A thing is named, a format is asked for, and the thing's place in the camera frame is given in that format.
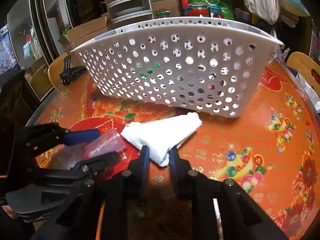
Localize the clear plastic cup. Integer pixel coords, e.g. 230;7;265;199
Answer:
85;128;126;158

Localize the white towel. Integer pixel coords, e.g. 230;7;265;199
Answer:
120;112;202;167

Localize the green foil packet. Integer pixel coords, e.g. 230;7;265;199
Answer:
136;63;161;79

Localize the black phone stand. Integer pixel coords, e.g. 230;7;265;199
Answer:
59;55;86;86

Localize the left wooden chair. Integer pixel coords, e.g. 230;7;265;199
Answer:
48;53;68;88

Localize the wooden chair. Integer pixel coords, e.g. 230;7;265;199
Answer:
48;53;68;88
286;51;319;94

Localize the brown cardboard box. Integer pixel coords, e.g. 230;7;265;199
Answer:
59;16;112;67

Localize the dark mirrored cabinet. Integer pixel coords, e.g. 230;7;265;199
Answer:
7;0;72;101

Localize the white perforated plastic basket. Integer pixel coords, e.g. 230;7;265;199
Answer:
74;17;280;118

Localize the grey stacked drawer unit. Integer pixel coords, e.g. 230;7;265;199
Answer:
105;0;153;28

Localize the right wooden chair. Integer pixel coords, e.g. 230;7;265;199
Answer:
286;51;319;94

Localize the red lidded jar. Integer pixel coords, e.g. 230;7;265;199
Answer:
184;5;210;17

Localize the beige canvas tote bag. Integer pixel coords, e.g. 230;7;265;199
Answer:
243;0;281;26

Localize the blue white paper bag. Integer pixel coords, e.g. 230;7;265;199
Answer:
280;0;310;17

